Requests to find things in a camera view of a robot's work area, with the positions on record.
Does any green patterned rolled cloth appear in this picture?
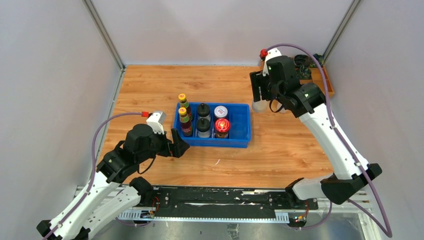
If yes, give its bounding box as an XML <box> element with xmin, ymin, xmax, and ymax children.
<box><xmin>297</xmin><ymin>65</ymin><xmax>312</xmax><ymax>80</ymax></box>

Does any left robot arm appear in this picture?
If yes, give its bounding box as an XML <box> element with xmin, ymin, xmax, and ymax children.
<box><xmin>36</xmin><ymin>123</ymin><xmax>190</xmax><ymax>240</ymax></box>

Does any black rolled item in tray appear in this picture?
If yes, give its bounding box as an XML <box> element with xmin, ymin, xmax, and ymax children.
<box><xmin>293</xmin><ymin>54</ymin><xmax>311</xmax><ymax>68</ymax></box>

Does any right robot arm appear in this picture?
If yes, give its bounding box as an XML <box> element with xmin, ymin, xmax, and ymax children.
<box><xmin>250</xmin><ymin>54</ymin><xmax>383</xmax><ymax>209</ymax></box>

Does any wooden divided tray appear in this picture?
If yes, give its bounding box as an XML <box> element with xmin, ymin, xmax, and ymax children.
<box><xmin>283</xmin><ymin>55</ymin><xmax>334</xmax><ymax>97</ymax></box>

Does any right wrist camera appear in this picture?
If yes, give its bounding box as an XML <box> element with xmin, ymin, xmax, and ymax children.
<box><xmin>260</xmin><ymin>47</ymin><xmax>282</xmax><ymax>77</ymax></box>

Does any red lid sauce jar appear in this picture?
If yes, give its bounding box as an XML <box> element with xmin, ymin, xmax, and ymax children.
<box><xmin>214</xmin><ymin>118</ymin><xmax>231</xmax><ymax>139</ymax></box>

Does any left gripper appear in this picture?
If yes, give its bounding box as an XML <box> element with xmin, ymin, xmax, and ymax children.
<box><xmin>137</xmin><ymin>126</ymin><xmax>190</xmax><ymax>163</ymax></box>

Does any dark green rolled cloth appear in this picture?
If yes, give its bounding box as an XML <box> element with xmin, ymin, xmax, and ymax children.
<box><xmin>313</xmin><ymin>53</ymin><xmax>324</xmax><ymax>68</ymax></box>

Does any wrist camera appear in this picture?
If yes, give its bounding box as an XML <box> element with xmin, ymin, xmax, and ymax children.
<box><xmin>146</xmin><ymin>111</ymin><xmax>167</xmax><ymax>135</ymax></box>
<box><xmin>260</xmin><ymin>47</ymin><xmax>282</xmax><ymax>77</ymax></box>

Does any sauce bottle yellow cap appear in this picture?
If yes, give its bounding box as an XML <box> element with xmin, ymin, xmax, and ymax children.
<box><xmin>178</xmin><ymin>107</ymin><xmax>193</xmax><ymax>137</ymax></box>
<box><xmin>178</xmin><ymin>93</ymin><xmax>193</xmax><ymax>121</ymax></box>

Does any black cap spice shaker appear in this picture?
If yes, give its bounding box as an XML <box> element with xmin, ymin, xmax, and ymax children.
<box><xmin>196</xmin><ymin>118</ymin><xmax>211</xmax><ymax>138</ymax></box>
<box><xmin>196</xmin><ymin>102</ymin><xmax>211</xmax><ymax>121</ymax></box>

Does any blue plastic divided bin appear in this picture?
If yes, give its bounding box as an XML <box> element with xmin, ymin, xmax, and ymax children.
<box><xmin>173</xmin><ymin>102</ymin><xmax>252</xmax><ymax>148</ymax></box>

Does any white lid sauce jar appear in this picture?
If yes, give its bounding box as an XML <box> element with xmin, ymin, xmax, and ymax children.
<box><xmin>213</xmin><ymin>105</ymin><xmax>229</xmax><ymax>120</ymax></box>

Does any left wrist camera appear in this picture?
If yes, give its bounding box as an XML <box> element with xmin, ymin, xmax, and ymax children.
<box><xmin>146</xmin><ymin>111</ymin><xmax>167</xmax><ymax>135</ymax></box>

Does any silver lid clear jar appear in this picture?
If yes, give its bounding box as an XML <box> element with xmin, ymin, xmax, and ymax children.
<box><xmin>251</xmin><ymin>100</ymin><xmax>268</xmax><ymax>113</ymax></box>

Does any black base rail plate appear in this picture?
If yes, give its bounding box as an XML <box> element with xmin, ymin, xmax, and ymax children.
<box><xmin>119</xmin><ymin>185</ymin><xmax>319</xmax><ymax>221</ymax></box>

